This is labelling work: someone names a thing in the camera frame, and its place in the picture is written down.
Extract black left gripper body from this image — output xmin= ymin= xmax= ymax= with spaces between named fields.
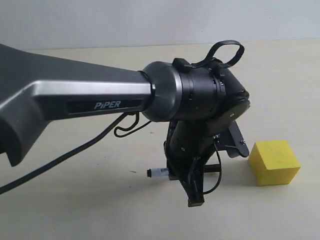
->
xmin=163 ymin=120 xmax=220 ymax=179

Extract black and white whiteboard marker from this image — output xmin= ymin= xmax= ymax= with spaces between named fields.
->
xmin=146 ymin=164 xmax=221 ymax=181

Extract yellow foam cube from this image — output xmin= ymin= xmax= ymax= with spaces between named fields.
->
xmin=248 ymin=140 xmax=301 ymax=186

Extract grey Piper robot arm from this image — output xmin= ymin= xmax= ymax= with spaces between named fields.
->
xmin=0 ymin=40 xmax=250 ymax=207

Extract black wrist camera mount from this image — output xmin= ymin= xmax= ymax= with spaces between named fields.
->
xmin=215 ymin=121 xmax=250 ymax=158

